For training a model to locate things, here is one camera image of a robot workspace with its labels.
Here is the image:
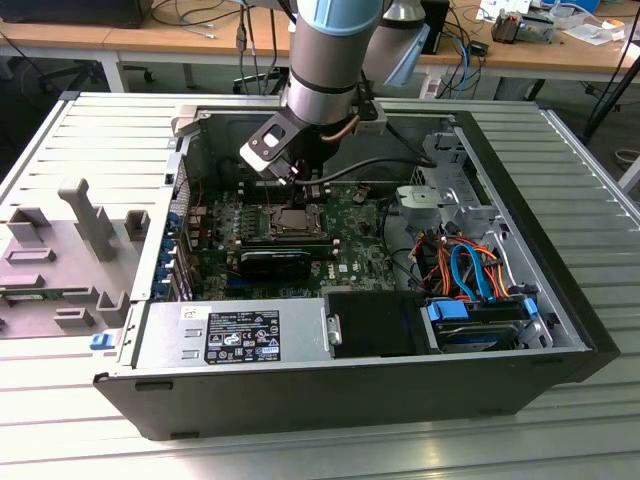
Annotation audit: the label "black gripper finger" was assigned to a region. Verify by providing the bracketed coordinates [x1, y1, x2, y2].
[268, 158, 308, 188]
[297, 179, 333, 207]

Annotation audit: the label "metal socket cover frame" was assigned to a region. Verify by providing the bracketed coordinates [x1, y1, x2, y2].
[269, 203, 326, 236]

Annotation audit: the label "CPU socket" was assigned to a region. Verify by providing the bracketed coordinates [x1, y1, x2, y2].
[267, 202, 329, 239]

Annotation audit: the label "green motherboard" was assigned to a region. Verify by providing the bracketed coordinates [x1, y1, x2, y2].
[187, 182, 401, 301]

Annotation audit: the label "black graphics card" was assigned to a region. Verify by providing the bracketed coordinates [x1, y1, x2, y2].
[238, 248, 312, 287]

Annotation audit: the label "black power supply label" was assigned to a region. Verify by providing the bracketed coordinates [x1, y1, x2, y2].
[206, 308, 282, 365]

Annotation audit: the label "small black upright box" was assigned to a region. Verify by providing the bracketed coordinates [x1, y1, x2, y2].
[423, 0, 452, 56]

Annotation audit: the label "wooden desk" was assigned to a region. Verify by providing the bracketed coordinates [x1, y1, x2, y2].
[0, 0, 640, 86]

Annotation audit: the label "grey power supply unit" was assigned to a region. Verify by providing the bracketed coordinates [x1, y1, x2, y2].
[117, 298, 334, 369]

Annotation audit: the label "black and grey PC case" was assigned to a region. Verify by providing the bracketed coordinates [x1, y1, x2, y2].
[92, 92, 621, 442]

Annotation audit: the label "hard disk with blue carrier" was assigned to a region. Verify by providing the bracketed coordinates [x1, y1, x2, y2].
[422, 294, 544, 355]

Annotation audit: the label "white and blue carton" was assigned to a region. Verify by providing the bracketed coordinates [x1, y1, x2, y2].
[477, 0, 531, 22]

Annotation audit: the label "grey electronic device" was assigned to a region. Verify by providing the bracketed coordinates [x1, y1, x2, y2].
[490, 8, 557, 46]

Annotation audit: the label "grey parts rack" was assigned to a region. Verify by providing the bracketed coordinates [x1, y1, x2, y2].
[0, 177, 151, 341]

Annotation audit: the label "black computer box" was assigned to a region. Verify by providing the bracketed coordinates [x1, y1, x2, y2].
[0, 0, 154, 30]

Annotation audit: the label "black tripod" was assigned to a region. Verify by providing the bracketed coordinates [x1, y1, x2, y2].
[581, 29, 640, 142]

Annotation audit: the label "white papers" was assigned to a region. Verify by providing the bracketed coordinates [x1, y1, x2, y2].
[562, 12, 629, 47]

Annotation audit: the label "black and white wrist camera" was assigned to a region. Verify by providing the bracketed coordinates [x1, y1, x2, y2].
[238, 110, 307, 174]

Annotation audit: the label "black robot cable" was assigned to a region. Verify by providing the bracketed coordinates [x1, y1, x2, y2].
[317, 119, 437, 184]

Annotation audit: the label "orange power wire bundle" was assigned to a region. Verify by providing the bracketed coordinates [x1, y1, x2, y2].
[412, 233, 519, 301]

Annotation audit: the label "blue flat data wire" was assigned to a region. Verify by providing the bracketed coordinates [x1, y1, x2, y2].
[449, 239, 497, 305]

